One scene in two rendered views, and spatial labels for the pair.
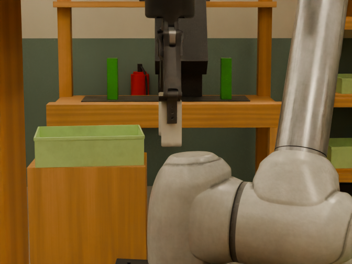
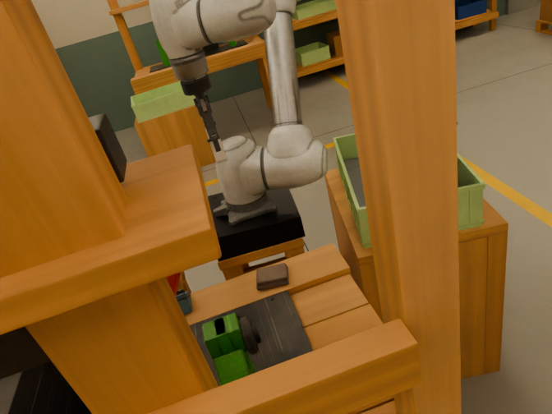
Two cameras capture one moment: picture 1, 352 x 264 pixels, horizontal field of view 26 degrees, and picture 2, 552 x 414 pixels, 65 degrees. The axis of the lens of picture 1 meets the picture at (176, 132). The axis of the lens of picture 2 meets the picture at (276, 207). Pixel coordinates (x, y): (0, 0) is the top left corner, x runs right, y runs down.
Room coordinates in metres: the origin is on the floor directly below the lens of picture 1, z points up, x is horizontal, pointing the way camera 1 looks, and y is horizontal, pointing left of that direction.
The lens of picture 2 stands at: (0.01, -0.04, 1.76)
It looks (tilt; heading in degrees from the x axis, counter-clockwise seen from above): 31 degrees down; 357
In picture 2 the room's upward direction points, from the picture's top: 16 degrees counter-clockwise
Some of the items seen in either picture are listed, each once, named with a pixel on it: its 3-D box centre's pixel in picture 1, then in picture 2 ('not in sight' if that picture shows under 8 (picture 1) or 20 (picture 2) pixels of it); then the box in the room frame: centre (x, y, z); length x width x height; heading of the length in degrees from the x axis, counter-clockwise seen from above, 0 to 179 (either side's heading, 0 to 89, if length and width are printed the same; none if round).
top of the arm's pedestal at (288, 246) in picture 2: not in sight; (255, 231); (1.43, -0.02, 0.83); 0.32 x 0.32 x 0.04; 88
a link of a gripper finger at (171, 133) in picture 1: (171, 123); (218, 149); (1.11, 0.01, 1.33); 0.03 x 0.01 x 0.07; 94
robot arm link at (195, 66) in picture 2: not in sight; (190, 66); (1.16, 0.01, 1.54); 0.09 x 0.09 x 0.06
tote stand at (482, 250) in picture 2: not in sight; (407, 265); (1.45, -0.62, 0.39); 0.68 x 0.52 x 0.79; 173
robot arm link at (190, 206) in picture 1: (194, 208); (241, 167); (1.43, -0.04, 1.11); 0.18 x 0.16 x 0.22; 71
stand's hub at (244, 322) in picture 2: not in sight; (251, 334); (0.64, 0.04, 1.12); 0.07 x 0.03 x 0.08; 3
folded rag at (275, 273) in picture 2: not in sight; (272, 275); (1.04, -0.03, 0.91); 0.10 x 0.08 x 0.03; 81
